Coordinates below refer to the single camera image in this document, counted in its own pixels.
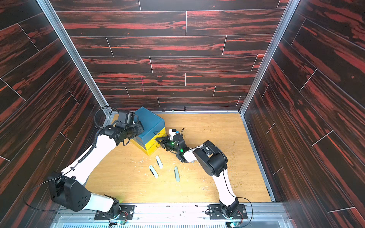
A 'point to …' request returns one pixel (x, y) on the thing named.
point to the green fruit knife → (177, 174)
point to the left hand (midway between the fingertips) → (145, 127)
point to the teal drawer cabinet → (150, 123)
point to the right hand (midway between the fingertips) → (157, 137)
